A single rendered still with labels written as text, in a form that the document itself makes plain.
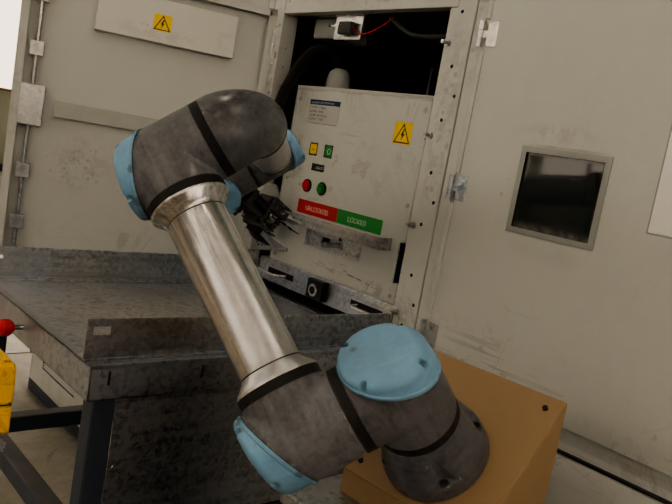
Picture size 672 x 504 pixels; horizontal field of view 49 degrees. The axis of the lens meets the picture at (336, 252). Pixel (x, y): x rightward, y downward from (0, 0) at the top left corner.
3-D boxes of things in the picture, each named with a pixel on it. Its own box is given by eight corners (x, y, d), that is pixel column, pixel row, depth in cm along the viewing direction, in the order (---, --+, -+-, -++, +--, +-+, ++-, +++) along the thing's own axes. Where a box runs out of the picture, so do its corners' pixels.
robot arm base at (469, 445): (507, 425, 102) (489, 382, 96) (457, 519, 95) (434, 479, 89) (418, 396, 112) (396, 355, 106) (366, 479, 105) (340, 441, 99)
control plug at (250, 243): (249, 249, 190) (260, 182, 187) (239, 245, 193) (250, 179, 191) (274, 251, 195) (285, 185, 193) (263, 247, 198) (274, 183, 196)
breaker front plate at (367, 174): (389, 311, 166) (430, 98, 159) (266, 262, 201) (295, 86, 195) (393, 310, 166) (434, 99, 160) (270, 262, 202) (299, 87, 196)
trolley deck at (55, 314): (86, 402, 115) (91, 365, 114) (-26, 298, 160) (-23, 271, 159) (389, 373, 160) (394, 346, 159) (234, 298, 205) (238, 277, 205)
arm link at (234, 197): (247, 170, 137) (234, 142, 145) (194, 198, 137) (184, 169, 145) (265, 200, 142) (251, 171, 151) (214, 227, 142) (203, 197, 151)
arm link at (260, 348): (376, 451, 87) (186, 84, 101) (264, 511, 86) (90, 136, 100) (382, 448, 98) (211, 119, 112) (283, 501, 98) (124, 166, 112)
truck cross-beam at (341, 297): (394, 334, 164) (399, 307, 163) (257, 275, 204) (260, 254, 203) (409, 333, 167) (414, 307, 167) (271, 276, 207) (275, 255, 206)
